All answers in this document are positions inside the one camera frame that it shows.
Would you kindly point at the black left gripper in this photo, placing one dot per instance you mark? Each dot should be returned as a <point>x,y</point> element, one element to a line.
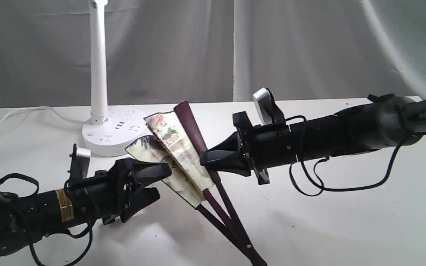
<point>102,196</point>

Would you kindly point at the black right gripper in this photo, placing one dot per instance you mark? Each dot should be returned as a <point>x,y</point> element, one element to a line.
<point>262,147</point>

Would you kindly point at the painted paper folding fan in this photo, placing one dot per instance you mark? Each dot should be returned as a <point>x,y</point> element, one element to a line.
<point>175,138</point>

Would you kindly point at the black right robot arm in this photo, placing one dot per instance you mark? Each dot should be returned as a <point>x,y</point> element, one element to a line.
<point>387,121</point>

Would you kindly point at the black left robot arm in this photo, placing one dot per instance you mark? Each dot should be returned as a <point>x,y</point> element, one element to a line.
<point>26,220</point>

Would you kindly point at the grey backdrop curtain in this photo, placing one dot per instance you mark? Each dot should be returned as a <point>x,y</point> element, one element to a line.
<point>168,51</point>

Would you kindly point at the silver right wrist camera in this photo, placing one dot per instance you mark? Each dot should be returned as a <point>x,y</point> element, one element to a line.
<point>266,107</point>

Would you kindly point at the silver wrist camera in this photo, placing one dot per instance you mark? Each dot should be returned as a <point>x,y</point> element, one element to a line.
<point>266,107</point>
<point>80,159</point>

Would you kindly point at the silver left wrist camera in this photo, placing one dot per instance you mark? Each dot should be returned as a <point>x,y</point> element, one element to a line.
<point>80,159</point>

